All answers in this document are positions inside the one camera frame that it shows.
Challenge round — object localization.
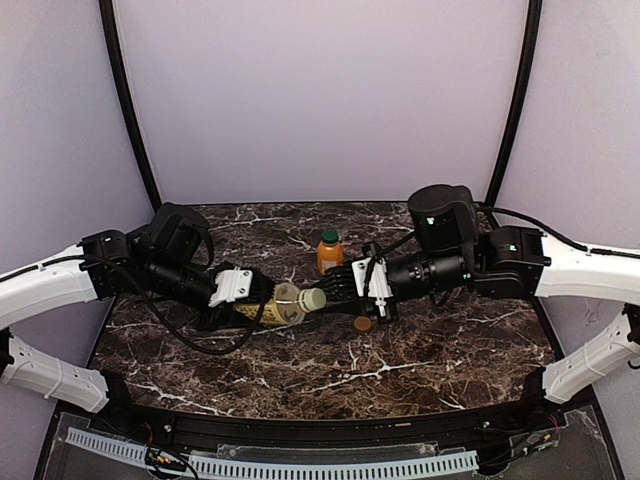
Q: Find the gold bottle cap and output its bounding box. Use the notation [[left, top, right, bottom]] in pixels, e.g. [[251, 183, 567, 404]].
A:
[[353, 317, 372, 334]]

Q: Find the yellow tea bottle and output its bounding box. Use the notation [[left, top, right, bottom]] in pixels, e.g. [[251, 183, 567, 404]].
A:
[[259, 283, 308, 327]]

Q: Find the cream bottle cap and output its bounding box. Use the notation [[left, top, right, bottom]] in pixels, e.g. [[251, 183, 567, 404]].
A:
[[297, 288, 327, 313]]

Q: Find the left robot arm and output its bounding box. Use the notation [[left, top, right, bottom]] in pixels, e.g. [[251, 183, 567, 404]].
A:
[[1, 203, 254, 413]]

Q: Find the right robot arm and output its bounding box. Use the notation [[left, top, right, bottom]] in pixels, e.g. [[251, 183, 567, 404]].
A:
[[316, 184, 639, 408]]

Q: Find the orange juice bottle green cap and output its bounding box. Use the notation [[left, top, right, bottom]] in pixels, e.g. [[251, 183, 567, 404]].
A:
[[317, 230, 344, 275]]

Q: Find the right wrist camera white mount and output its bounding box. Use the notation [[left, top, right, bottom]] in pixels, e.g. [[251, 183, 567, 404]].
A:
[[351, 242, 399, 325]]

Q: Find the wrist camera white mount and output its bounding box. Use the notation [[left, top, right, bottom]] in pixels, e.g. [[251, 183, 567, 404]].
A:
[[351, 242, 399, 325], [208, 264, 275, 308]]

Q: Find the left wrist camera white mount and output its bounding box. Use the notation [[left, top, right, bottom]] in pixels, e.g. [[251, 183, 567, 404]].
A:
[[208, 264, 275, 308]]

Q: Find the black front rail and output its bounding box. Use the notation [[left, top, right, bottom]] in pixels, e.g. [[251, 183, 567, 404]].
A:
[[91, 402, 559, 450]]

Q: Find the white slotted cable duct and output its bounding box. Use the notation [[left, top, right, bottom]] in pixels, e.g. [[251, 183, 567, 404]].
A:
[[64, 427, 479, 479]]

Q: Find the black left frame post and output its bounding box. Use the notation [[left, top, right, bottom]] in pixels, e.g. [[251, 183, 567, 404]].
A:
[[98, 0, 162, 212]]

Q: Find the black frame post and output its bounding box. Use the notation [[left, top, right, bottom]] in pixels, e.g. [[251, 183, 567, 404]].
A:
[[98, 0, 162, 212], [484, 0, 543, 206]]

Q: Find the black right frame post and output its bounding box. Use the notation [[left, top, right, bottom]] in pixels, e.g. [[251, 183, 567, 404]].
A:
[[484, 0, 543, 206]]

